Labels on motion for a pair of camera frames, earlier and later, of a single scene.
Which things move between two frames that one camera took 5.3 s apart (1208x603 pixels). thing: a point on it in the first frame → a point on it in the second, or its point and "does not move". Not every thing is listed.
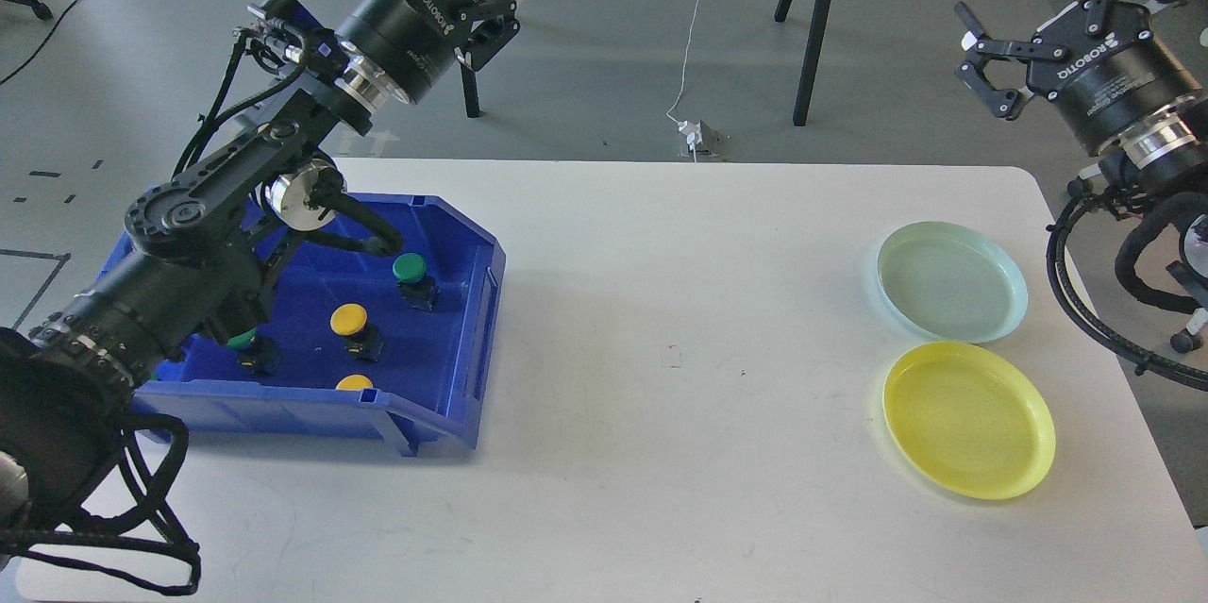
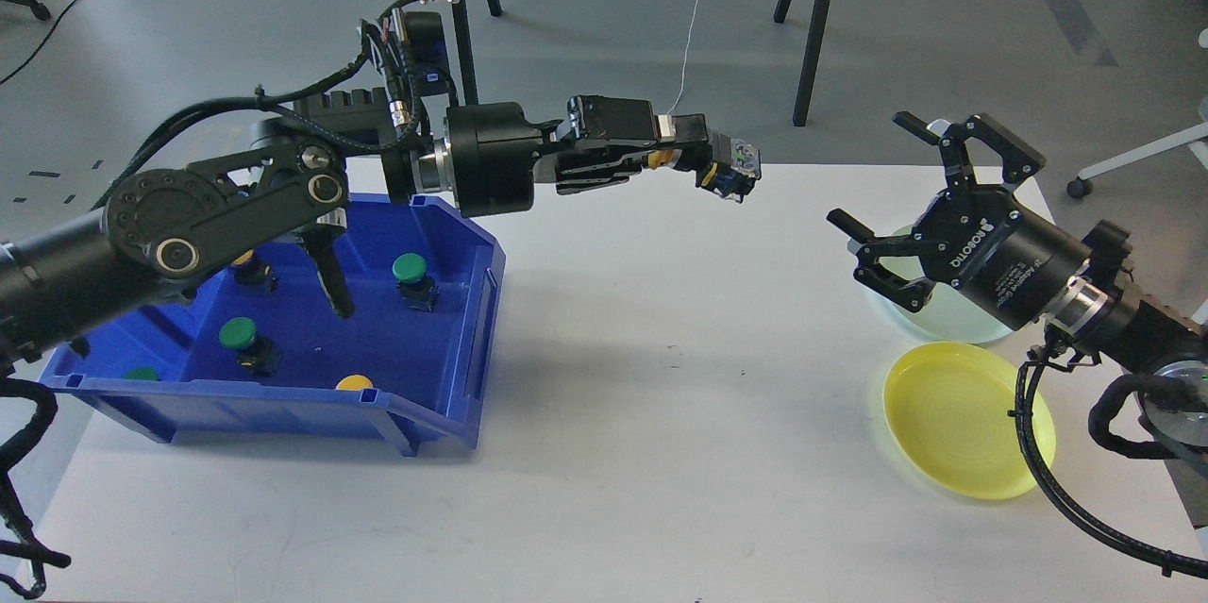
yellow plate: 971,419 does not move
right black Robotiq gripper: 1115,75 → 1039,274
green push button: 409,270 does not move
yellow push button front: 353,382 does not move
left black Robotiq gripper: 402,33 → 495,153
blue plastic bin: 361,347 does not move
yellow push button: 362,340 → 732,179
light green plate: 952,281 does not move
